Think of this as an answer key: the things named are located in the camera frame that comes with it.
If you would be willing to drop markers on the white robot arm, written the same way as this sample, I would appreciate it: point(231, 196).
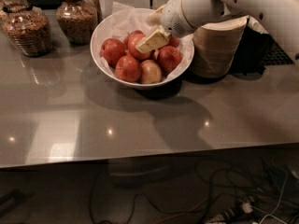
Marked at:
point(280, 18)

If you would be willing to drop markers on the yellow-red apple front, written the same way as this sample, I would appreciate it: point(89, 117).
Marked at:
point(151, 72)

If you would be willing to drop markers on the power strip on floor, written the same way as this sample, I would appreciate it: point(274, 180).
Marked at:
point(228, 215)

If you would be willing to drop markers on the front stack of paper bowls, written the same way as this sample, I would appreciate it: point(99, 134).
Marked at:
point(215, 45)

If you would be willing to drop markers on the red apple hidden back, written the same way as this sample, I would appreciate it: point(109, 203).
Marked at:
point(129, 35)

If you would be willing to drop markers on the black condiment caddy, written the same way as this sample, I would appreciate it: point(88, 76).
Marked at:
point(256, 50)

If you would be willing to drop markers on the middle glass granola jar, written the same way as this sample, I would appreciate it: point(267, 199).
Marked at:
point(77, 19)

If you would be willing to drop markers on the white ceramic bowl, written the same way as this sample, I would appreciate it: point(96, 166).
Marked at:
point(118, 25)

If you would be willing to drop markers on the red apple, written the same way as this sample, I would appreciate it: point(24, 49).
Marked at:
point(132, 42)
point(128, 69)
point(111, 50)
point(173, 41)
point(169, 58)

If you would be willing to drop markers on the white paper bowl liner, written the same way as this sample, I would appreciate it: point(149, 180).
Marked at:
point(120, 24)

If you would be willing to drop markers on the large glass granola jar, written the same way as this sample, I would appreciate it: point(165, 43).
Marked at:
point(26, 27)

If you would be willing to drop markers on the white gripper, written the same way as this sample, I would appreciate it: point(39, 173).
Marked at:
point(173, 16)

